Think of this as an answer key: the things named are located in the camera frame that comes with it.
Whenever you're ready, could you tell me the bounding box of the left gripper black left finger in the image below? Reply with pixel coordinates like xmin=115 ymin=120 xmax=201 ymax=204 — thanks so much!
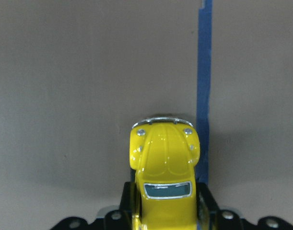
xmin=52 ymin=182 xmax=136 ymax=230

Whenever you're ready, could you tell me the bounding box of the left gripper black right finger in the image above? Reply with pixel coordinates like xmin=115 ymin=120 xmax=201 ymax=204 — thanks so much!
xmin=197 ymin=183 xmax=293 ymax=230

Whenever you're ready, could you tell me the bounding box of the yellow beetle toy car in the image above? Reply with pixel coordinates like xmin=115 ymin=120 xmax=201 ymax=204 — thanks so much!
xmin=129 ymin=116 xmax=200 ymax=230

